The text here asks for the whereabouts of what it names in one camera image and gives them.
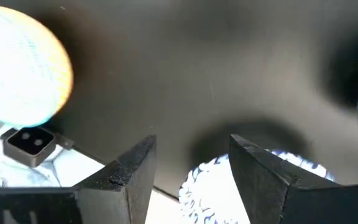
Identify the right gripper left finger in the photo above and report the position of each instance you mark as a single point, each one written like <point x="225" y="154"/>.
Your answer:
<point x="117" y="193"/>

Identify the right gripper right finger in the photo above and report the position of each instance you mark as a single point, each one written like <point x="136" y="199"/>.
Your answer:
<point x="259" y="180"/>

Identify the blue white patterned plate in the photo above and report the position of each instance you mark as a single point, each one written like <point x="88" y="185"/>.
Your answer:
<point x="210" y="193"/>

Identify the orange bowl blue interior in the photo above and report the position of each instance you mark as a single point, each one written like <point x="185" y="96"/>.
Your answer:
<point x="20" y="68"/>

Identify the black table mat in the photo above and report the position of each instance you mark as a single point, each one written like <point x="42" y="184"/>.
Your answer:
<point x="197" y="77"/>

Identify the black square camera box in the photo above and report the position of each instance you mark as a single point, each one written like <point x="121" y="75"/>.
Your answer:
<point x="30" y="143"/>

